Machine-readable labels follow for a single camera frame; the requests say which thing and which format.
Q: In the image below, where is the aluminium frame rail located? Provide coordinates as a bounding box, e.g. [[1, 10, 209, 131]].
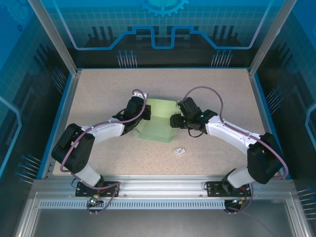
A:
[[32, 175, 295, 199]]

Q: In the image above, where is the small connector board with light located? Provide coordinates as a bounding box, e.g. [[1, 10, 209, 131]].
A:
[[89, 194, 104, 206], [226, 197, 248, 207]]

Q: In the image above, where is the aluminium frame post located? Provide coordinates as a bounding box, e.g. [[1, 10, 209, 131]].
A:
[[27, 0, 82, 76], [247, 0, 305, 77]]

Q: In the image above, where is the light green paper box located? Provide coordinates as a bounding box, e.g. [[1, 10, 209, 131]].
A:
[[133, 98, 181, 144]]

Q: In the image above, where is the thin black cable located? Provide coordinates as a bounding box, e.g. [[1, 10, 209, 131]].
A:
[[188, 127, 208, 139]]

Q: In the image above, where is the slotted grey cable duct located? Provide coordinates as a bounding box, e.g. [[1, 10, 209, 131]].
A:
[[39, 199, 227, 210]]

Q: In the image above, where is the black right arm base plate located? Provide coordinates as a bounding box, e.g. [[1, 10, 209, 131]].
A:
[[204, 179, 255, 198]]

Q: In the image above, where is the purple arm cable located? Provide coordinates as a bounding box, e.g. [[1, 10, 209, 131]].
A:
[[184, 86, 289, 216], [59, 89, 146, 216]]

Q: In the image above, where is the small white card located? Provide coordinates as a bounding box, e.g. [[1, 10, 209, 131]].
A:
[[172, 146, 187, 157]]

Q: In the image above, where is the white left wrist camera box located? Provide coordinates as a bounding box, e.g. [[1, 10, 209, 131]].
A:
[[132, 90, 150, 100]]

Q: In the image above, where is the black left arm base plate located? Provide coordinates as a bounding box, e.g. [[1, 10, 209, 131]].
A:
[[75, 181, 121, 198]]

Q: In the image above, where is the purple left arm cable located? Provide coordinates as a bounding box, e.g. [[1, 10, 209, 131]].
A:
[[59, 89, 146, 216]]

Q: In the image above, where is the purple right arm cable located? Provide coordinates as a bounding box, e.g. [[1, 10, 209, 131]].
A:
[[184, 86, 289, 216]]

